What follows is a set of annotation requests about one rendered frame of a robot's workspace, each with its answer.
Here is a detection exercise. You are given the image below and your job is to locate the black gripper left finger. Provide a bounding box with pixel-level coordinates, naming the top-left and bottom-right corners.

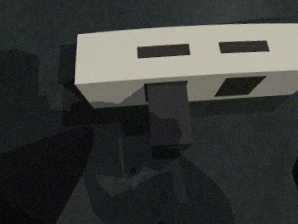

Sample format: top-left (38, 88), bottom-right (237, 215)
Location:
top-left (0, 125), bottom-right (93, 224)

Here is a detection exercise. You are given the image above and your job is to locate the black two-prong charger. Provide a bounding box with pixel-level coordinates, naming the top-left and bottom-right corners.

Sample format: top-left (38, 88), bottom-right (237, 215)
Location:
top-left (146, 81), bottom-right (193, 153)

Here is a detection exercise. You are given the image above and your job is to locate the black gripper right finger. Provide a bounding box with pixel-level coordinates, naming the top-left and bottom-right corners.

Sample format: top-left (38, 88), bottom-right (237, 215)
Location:
top-left (291, 157), bottom-right (298, 189)

